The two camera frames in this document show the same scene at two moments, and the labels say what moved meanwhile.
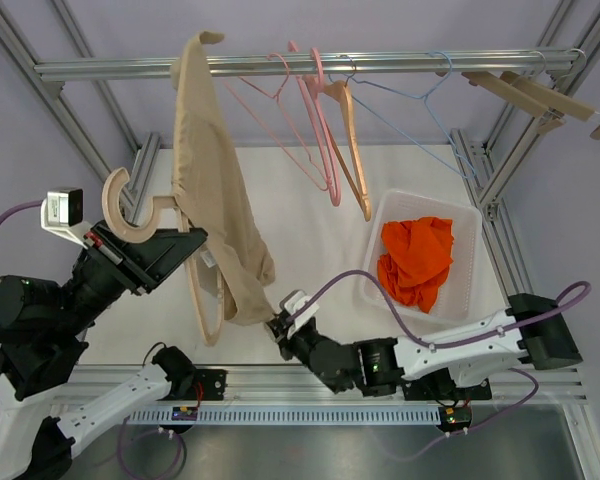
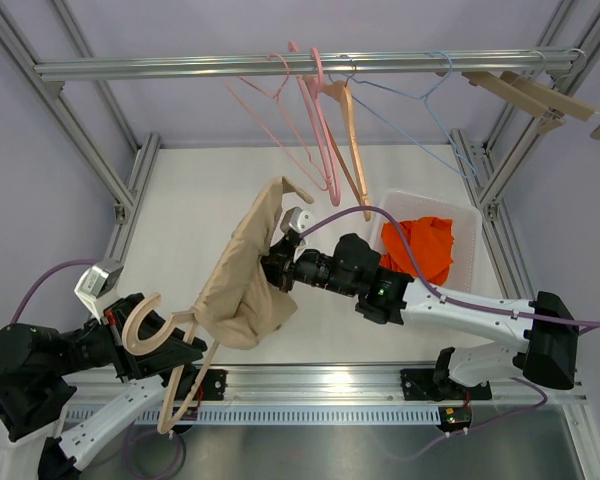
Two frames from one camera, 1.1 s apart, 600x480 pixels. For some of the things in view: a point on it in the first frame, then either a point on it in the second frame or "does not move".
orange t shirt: [418, 258] does not move
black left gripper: [144, 266] -> [131, 365]
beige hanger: [136, 235] -> [129, 336]
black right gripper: [281, 327] -> [281, 263]
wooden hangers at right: [551, 107] does not move
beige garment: [211, 183] -> [241, 304]
